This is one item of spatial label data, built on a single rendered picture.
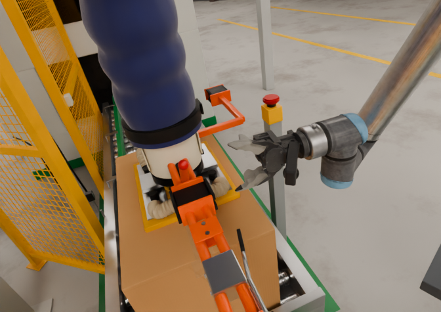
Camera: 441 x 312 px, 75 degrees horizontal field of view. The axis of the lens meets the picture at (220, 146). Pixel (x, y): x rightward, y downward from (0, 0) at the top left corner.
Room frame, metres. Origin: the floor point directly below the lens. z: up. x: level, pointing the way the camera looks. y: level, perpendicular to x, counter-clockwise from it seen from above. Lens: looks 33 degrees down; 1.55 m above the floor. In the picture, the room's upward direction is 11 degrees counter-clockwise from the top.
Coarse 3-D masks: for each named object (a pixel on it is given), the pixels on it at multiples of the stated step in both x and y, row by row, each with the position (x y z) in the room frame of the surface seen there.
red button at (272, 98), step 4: (264, 96) 1.11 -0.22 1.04; (268, 96) 1.10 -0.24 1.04; (272, 96) 1.09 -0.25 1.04; (276, 96) 1.09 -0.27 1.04; (264, 100) 1.08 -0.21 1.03; (268, 100) 1.07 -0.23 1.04; (272, 100) 1.06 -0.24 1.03; (276, 100) 1.06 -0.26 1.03; (268, 104) 1.08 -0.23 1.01; (272, 104) 1.07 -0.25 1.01
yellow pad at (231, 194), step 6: (204, 144) 0.92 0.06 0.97; (204, 150) 0.88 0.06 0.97; (210, 150) 0.88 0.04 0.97; (216, 168) 0.76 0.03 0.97; (222, 168) 0.76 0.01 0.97; (204, 174) 0.74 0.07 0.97; (210, 174) 0.70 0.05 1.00; (216, 174) 0.71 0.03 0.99; (222, 174) 0.72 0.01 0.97; (210, 180) 0.71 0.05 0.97; (228, 180) 0.70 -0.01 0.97; (234, 186) 0.66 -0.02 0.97; (228, 192) 0.64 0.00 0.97; (234, 192) 0.64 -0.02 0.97; (216, 198) 0.62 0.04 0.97; (222, 198) 0.62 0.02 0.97; (228, 198) 0.62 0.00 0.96; (234, 198) 0.63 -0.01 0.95
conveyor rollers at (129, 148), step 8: (112, 112) 2.45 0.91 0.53; (112, 120) 2.28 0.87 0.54; (112, 128) 2.11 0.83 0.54; (128, 144) 1.80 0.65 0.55; (128, 152) 1.69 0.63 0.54; (280, 272) 0.63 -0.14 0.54; (280, 280) 0.59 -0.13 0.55; (288, 280) 0.59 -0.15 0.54; (288, 296) 0.53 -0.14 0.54; (296, 296) 0.52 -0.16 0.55; (128, 304) 0.62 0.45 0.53
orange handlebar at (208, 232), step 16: (240, 112) 0.90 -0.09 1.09; (208, 128) 0.83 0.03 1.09; (224, 128) 0.84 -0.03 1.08; (176, 176) 0.61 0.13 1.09; (192, 176) 0.59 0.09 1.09; (208, 208) 0.47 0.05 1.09; (192, 224) 0.43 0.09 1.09; (208, 224) 0.42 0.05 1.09; (208, 240) 0.40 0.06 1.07; (224, 240) 0.38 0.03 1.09; (208, 256) 0.35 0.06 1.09; (240, 288) 0.27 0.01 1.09; (224, 304) 0.25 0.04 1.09; (256, 304) 0.24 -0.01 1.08
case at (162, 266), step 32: (128, 160) 0.95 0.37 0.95; (224, 160) 0.83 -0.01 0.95; (128, 192) 0.75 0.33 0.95; (128, 224) 0.61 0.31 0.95; (224, 224) 0.54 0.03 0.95; (256, 224) 0.52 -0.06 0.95; (128, 256) 0.49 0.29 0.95; (160, 256) 0.47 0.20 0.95; (192, 256) 0.46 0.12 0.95; (256, 256) 0.48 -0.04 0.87; (128, 288) 0.41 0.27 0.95; (160, 288) 0.42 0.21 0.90; (192, 288) 0.44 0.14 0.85
